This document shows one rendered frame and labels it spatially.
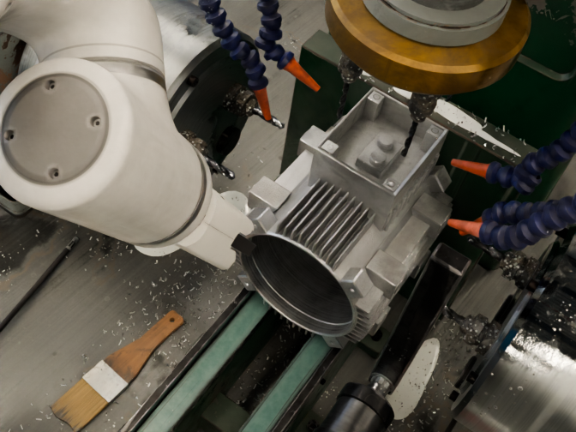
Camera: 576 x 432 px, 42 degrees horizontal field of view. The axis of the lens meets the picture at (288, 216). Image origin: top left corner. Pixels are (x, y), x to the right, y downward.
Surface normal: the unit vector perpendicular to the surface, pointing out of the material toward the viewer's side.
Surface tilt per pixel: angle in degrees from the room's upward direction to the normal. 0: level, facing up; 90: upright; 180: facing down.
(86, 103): 25
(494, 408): 77
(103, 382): 0
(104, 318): 0
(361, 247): 32
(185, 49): 6
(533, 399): 62
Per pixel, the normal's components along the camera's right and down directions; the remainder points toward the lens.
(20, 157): -0.25, -0.11
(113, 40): 0.36, -0.18
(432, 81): -0.04, 0.81
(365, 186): -0.57, 0.63
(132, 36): 0.66, -0.16
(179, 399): 0.11, -0.57
